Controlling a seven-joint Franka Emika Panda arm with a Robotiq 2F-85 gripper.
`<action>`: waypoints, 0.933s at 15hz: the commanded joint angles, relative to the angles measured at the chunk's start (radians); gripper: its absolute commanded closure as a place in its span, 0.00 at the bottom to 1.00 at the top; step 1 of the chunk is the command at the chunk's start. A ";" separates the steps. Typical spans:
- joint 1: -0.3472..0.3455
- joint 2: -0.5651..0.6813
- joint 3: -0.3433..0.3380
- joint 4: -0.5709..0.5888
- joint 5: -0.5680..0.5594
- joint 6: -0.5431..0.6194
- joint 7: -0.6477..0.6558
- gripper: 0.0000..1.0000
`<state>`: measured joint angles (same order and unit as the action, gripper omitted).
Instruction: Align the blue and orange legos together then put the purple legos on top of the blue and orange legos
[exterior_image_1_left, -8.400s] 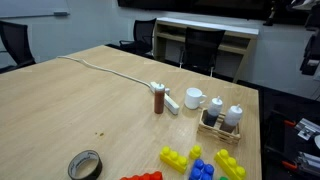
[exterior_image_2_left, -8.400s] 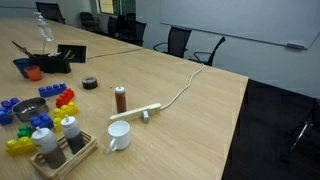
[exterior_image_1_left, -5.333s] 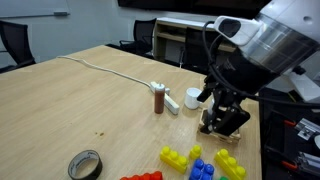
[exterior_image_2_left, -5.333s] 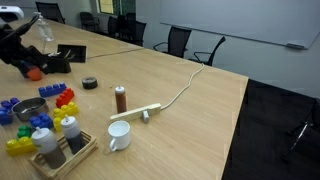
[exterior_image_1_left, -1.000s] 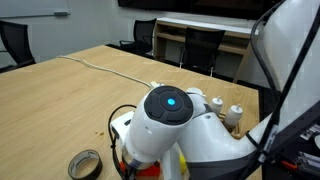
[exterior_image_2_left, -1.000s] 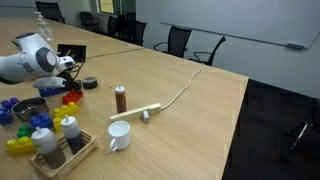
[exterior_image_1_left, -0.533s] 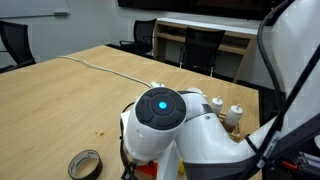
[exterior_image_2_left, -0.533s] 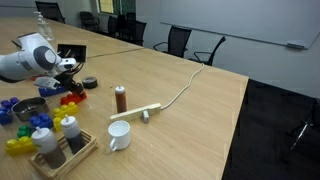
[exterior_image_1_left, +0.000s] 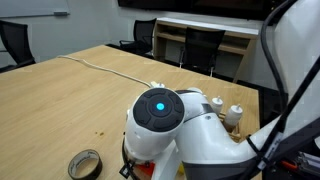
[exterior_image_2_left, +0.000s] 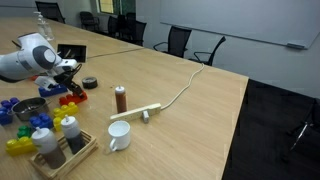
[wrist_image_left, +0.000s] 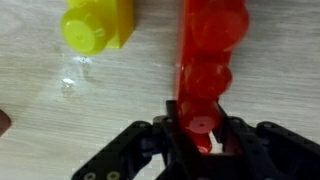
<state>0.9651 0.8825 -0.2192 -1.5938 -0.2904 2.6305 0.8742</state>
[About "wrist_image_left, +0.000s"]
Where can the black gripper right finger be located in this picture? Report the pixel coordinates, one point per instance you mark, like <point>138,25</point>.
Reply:
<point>266,153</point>

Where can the long red lego brick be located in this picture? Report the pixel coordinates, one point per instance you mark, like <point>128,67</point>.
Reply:
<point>210,50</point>

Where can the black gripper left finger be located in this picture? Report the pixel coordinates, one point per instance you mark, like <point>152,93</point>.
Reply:
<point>140,153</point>

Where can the long yellow lego brick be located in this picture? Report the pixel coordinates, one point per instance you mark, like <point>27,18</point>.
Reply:
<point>90,30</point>

